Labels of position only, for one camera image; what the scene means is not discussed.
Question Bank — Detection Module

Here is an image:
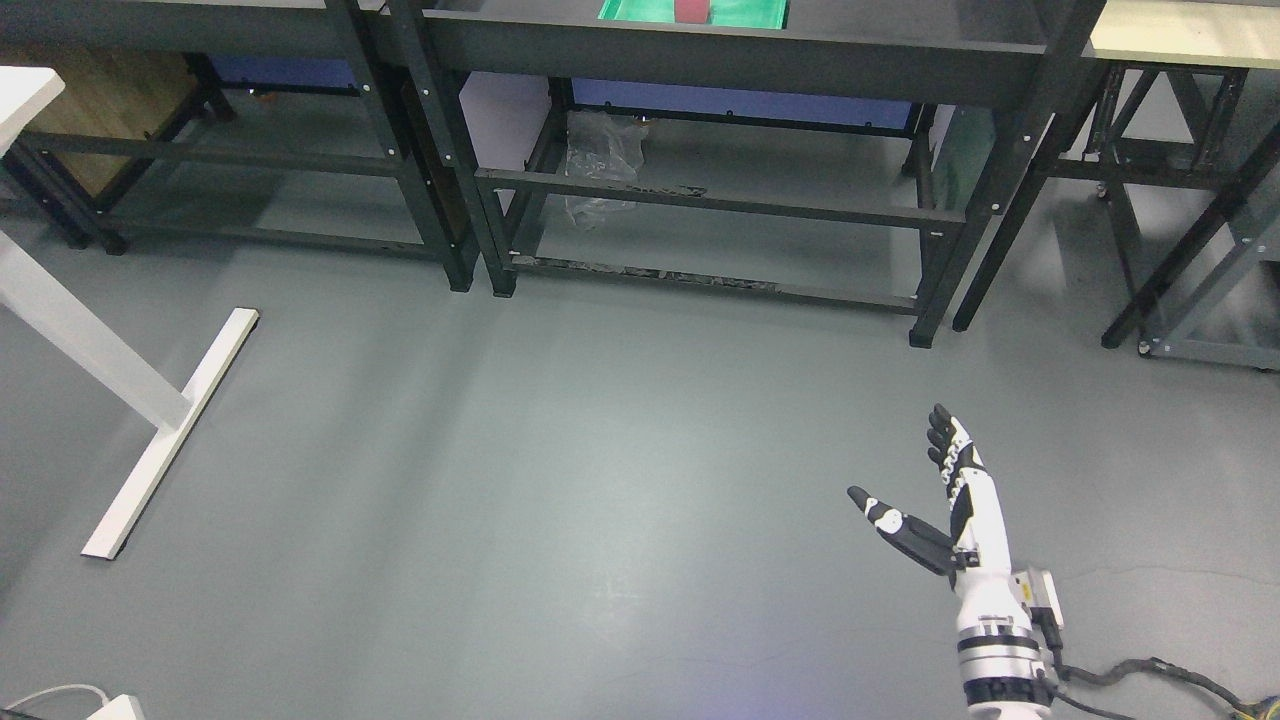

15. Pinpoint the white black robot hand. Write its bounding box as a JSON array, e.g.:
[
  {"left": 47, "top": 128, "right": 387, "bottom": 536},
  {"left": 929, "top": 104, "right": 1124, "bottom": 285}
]
[{"left": 847, "top": 404, "right": 1030, "bottom": 632}]

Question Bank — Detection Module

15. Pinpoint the pink block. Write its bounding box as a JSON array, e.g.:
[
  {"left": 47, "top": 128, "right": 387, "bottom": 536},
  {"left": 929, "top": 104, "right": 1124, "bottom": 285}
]
[{"left": 672, "top": 0, "right": 712, "bottom": 26}]

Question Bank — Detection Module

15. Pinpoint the black right metal shelf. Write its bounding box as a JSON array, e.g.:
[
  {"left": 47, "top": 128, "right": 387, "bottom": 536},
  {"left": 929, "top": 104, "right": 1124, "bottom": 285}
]
[{"left": 388, "top": 1, "right": 1105, "bottom": 348}]

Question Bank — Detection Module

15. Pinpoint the black metal shelf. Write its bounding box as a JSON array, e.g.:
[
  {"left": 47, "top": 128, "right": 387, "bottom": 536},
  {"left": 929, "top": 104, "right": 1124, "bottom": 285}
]
[
  {"left": 388, "top": 1, "right": 1105, "bottom": 348},
  {"left": 3, "top": 1, "right": 477, "bottom": 292}
]

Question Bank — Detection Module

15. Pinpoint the green tray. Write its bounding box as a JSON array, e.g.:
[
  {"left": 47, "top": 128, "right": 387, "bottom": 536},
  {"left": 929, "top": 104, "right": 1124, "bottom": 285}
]
[{"left": 596, "top": 1, "right": 788, "bottom": 29}]

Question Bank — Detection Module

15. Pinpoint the black left metal shelf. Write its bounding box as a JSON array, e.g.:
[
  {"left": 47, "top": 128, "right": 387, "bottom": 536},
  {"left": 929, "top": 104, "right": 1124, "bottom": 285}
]
[{"left": 3, "top": 1, "right": 477, "bottom": 292}]

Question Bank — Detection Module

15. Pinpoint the clear plastic bag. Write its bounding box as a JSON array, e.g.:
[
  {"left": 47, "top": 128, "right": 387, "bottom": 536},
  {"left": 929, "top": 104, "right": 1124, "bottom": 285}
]
[{"left": 564, "top": 111, "right": 649, "bottom": 231}]

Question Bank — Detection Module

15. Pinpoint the white power strip corner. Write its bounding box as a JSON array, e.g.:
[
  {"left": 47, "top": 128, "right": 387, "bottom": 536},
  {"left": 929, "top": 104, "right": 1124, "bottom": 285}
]
[{"left": 87, "top": 694, "right": 145, "bottom": 720}]

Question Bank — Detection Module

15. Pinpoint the white desk with leg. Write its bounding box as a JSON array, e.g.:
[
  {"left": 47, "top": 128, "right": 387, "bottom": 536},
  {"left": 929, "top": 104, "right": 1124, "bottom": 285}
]
[{"left": 0, "top": 67, "right": 261, "bottom": 561}]

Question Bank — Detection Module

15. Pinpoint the wooden box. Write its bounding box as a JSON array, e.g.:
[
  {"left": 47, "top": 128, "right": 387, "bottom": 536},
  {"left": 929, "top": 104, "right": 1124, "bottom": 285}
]
[{"left": 1, "top": 44, "right": 200, "bottom": 140}]

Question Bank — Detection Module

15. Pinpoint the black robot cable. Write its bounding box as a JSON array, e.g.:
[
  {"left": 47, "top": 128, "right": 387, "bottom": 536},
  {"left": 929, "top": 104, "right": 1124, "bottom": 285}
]
[{"left": 1050, "top": 657, "right": 1280, "bottom": 720}]

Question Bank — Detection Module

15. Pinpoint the grey cart frame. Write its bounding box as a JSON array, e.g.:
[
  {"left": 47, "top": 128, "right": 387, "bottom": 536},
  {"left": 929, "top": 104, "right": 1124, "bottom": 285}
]
[{"left": 1046, "top": 1, "right": 1277, "bottom": 372}]

